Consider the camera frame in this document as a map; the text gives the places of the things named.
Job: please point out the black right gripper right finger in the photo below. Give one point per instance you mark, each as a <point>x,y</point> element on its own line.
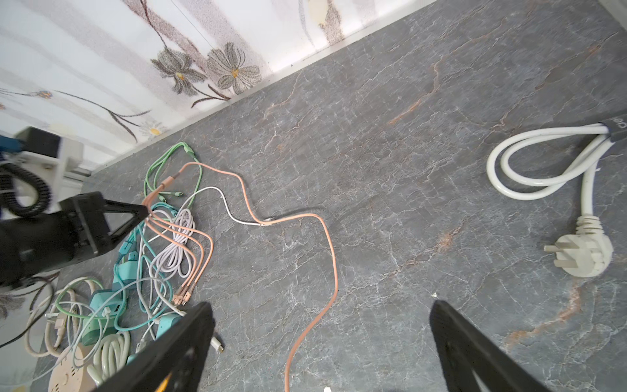
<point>469,360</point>

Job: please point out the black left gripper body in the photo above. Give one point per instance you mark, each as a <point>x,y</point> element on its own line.
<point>30,246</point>

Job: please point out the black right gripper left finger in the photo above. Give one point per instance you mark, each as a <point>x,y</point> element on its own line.
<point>175,361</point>

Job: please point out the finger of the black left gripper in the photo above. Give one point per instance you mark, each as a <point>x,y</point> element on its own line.
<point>119,219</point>

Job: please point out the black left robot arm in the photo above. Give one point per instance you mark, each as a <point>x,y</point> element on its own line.
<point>26,195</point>

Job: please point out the light green USB charger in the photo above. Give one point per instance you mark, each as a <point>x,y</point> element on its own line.
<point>155,329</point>

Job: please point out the teal USB charger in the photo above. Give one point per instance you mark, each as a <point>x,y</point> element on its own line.
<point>108,306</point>

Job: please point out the round beige power strip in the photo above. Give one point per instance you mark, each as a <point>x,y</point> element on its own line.
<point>70,373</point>

